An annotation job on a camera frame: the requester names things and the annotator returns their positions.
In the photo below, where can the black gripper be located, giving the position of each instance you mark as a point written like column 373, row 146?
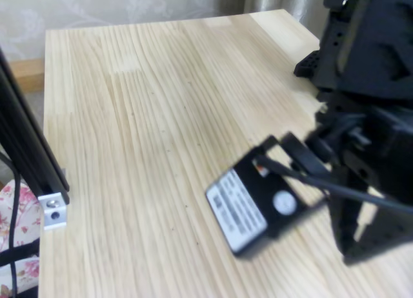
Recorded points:
column 364, row 195

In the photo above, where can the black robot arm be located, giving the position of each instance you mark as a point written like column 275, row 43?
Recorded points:
column 371, row 43

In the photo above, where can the grey curtain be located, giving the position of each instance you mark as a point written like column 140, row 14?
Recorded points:
column 274, row 1

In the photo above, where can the floral cloth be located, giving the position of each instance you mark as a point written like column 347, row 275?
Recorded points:
column 22, row 214

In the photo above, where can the black camera box white label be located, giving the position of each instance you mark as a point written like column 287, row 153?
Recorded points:
column 258, row 194

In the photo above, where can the silver metal corner bracket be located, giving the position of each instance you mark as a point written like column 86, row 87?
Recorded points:
column 53, row 211

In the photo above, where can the aluminium extrusion post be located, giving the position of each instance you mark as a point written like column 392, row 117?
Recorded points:
column 29, row 143

